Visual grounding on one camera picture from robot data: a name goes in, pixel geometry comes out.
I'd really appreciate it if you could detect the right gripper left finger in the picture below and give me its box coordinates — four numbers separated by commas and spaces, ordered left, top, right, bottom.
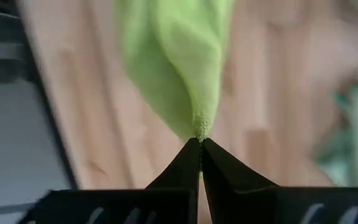
17, 138, 202, 224

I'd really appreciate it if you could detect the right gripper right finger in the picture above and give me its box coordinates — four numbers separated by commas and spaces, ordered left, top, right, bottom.
201, 138, 358, 224

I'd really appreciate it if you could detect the lime green microfiber towel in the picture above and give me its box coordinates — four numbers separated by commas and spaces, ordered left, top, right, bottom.
112, 0, 236, 143

